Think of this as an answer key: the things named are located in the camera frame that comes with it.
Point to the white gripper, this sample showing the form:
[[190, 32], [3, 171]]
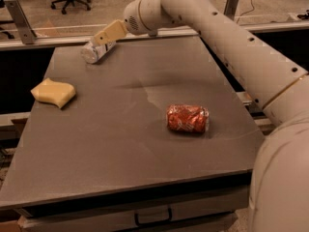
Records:
[[133, 18]]

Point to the clear plastic water bottle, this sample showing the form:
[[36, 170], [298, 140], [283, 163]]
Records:
[[93, 53]]

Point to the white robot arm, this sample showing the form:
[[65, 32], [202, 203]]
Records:
[[279, 193]]

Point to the yellow sponge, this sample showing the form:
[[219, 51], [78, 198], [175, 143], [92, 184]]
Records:
[[54, 92]]

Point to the crushed red soda can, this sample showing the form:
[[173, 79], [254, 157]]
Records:
[[187, 118]]

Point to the left metal bracket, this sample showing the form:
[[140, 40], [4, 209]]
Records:
[[24, 29]]

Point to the metal bracket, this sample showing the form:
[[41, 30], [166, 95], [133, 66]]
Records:
[[230, 8], [24, 29]]

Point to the right metal bracket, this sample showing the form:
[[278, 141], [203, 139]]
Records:
[[230, 8]]

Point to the white drawer with black handle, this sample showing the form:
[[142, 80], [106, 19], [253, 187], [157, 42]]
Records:
[[213, 211]]

